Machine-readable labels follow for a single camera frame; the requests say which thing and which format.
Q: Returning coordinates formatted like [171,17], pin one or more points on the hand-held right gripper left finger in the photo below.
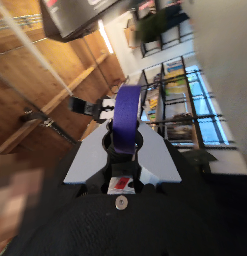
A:
[85,160]

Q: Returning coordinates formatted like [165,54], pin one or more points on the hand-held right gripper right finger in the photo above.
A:
[159,160]

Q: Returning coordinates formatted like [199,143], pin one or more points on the purple tape roll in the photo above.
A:
[125,120]

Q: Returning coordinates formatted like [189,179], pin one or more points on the black tractor-print toy box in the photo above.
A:
[75,16]

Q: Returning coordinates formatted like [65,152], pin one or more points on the black shelving rack with goods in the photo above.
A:
[171,40]

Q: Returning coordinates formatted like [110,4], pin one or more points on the black vertical pipe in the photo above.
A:
[41,120]

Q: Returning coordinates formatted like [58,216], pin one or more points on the fluorescent ceiling light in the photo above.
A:
[106,38]

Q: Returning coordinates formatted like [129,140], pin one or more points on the person's dark jacket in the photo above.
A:
[225,190]

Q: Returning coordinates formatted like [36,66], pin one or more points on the stack of yellow-green boxes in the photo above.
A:
[173,80]

